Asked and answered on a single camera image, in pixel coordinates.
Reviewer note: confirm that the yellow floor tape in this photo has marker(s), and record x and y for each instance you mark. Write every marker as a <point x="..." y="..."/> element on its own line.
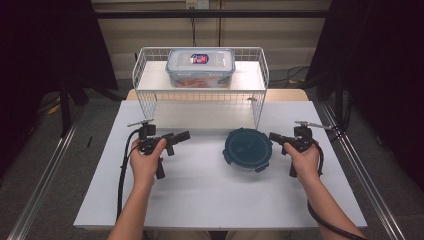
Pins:
<point x="53" y="108"/>

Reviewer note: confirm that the black metal stand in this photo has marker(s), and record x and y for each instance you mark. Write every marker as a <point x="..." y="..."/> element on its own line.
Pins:
<point x="339" y="100"/>
<point x="65" y="110"/>

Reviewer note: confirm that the metal floor rail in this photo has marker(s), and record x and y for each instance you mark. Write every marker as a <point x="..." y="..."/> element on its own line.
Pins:
<point x="366" y="176"/>
<point x="43" y="176"/>

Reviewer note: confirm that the person's left hand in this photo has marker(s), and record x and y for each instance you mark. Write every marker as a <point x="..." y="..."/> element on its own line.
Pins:
<point x="145" y="166"/>

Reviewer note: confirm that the small black floor strip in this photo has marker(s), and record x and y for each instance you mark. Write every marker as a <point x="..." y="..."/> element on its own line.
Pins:
<point x="89" y="142"/>

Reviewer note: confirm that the white wall socket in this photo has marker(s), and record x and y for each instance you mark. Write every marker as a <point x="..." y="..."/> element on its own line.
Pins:
<point x="197" y="3"/>

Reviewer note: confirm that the person's right hand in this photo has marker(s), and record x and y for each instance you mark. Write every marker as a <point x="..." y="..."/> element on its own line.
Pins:
<point x="305" y="165"/>

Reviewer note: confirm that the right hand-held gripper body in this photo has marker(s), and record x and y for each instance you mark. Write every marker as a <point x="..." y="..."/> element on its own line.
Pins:
<point x="302" y="138"/>

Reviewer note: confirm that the black horizontal metal bar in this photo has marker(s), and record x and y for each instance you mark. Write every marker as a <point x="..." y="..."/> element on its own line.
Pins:
<point x="166" y="14"/>

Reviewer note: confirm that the clear rectangular food container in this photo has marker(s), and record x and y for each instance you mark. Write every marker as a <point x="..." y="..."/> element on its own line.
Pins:
<point x="200" y="68"/>

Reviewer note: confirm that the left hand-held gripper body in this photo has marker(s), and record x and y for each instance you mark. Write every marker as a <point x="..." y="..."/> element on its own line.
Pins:
<point x="148" y="140"/>

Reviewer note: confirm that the wooden desk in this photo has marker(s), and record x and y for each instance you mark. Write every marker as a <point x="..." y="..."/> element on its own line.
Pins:
<point x="286" y="95"/>

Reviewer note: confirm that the black curtain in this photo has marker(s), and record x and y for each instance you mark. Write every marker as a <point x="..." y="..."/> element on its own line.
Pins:
<point x="40" y="66"/>
<point x="383" y="73"/>

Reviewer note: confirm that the round dark teal food container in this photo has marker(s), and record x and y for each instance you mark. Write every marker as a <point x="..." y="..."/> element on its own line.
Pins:
<point x="247" y="149"/>

